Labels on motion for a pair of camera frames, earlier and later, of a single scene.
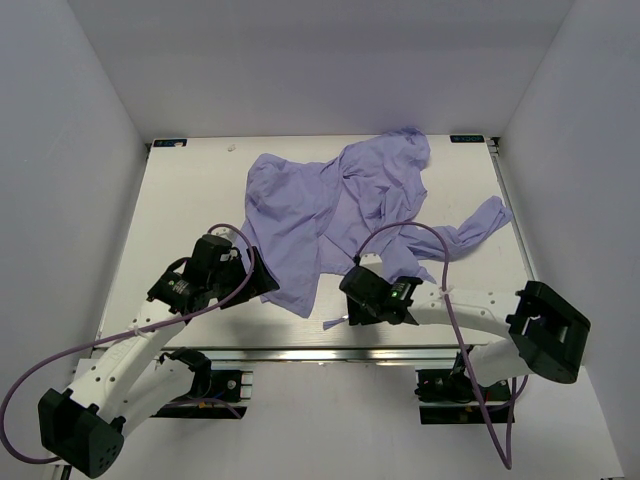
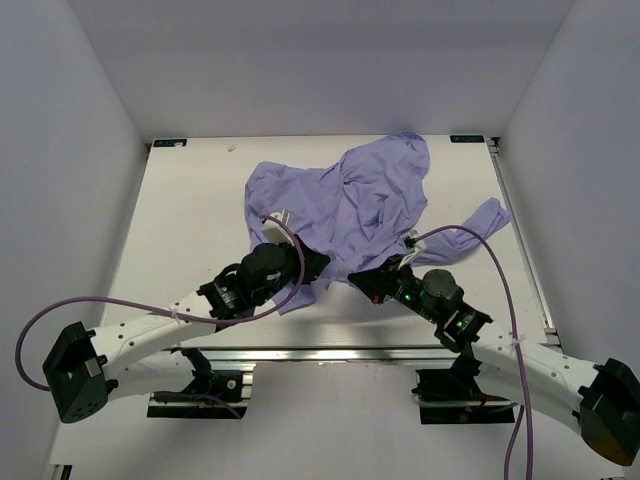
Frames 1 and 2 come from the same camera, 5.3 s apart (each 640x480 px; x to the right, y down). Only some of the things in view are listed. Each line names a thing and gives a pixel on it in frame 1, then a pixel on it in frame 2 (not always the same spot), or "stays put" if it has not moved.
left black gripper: x=263 y=283 to x=317 y=262
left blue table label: x=170 y=143 stays put
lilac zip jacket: x=306 y=220 stays put
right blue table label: x=467 y=139 stays put
